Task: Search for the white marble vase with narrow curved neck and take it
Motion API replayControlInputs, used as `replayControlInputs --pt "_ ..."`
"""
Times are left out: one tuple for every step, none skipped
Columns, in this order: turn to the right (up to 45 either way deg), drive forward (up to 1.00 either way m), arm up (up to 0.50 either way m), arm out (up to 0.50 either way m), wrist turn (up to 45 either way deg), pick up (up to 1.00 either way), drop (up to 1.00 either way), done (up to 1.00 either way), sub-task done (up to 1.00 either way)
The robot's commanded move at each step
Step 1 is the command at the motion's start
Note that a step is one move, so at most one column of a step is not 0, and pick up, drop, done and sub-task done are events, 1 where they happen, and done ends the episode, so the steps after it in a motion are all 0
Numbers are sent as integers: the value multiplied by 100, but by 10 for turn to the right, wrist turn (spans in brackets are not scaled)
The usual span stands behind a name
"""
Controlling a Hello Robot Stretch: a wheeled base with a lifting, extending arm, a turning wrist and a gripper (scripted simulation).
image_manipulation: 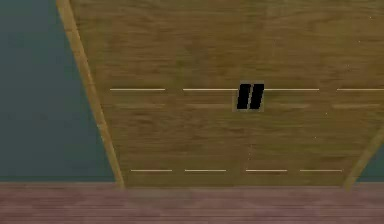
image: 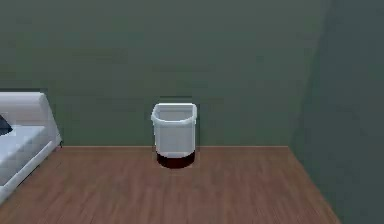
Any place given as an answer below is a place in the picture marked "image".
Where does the white waste bin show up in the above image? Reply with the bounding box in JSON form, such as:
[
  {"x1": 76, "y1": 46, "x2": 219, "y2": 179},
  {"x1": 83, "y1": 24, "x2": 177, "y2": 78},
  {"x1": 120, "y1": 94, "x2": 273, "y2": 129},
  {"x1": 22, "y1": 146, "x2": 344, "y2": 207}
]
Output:
[{"x1": 150, "y1": 102, "x2": 198, "y2": 160}]

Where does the white bed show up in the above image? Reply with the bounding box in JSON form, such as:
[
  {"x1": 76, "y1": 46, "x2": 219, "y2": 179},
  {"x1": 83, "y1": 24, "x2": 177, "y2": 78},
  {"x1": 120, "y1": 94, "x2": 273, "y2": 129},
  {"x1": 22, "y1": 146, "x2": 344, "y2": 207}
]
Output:
[{"x1": 0, "y1": 91, "x2": 63, "y2": 204}]

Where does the dark blue pillow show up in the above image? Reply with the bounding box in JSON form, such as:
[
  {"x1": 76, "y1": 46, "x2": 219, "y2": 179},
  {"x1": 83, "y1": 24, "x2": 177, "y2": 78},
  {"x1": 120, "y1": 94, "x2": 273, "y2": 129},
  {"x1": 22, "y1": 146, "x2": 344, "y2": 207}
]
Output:
[{"x1": 0, "y1": 114, "x2": 14, "y2": 136}]

